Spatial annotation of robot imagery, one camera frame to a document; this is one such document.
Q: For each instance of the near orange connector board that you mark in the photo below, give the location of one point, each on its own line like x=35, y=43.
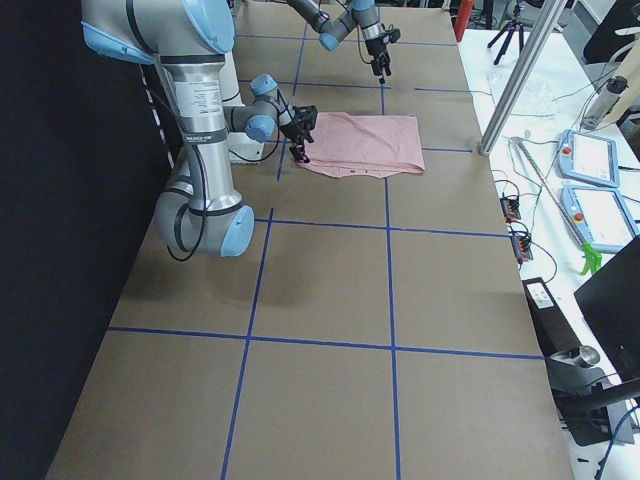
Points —
x=521, y=240

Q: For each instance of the blue teach pendant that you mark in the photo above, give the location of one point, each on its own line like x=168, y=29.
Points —
x=601, y=217
x=588, y=158

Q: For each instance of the aluminium frame post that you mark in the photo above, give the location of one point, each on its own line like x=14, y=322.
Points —
x=549, y=15

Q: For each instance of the black office chair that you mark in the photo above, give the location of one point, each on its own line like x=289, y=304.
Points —
x=604, y=42

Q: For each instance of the black tripod far desk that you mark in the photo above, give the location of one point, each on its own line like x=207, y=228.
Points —
x=515, y=26

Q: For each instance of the far orange connector board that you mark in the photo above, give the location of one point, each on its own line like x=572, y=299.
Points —
x=510, y=208

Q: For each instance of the far blue teach pendant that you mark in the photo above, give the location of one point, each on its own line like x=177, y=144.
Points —
x=588, y=158

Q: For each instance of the orange connector board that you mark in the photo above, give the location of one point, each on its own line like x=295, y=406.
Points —
x=510, y=208
x=521, y=240

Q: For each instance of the pink Snoopy t-shirt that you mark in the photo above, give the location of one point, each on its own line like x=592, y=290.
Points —
x=378, y=146

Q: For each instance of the clear water bottle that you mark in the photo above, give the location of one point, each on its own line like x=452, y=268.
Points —
x=608, y=96

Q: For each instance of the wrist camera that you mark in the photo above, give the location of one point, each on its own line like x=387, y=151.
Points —
x=390, y=35
x=305, y=114

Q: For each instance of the red cylinder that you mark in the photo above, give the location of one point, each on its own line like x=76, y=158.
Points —
x=465, y=9

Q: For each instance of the near blue teach pendant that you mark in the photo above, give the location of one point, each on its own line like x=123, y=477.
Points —
x=601, y=217

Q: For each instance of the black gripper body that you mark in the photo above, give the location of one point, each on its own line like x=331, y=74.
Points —
x=294, y=131
x=374, y=48

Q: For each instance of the black monitor corner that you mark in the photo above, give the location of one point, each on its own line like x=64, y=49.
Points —
x=609, y=302

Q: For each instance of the green plastic clamp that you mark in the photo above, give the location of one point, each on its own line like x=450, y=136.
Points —
x=593, y=259

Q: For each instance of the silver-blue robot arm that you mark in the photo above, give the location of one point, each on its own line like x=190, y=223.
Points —
x=360, y=15
x=199, y=211

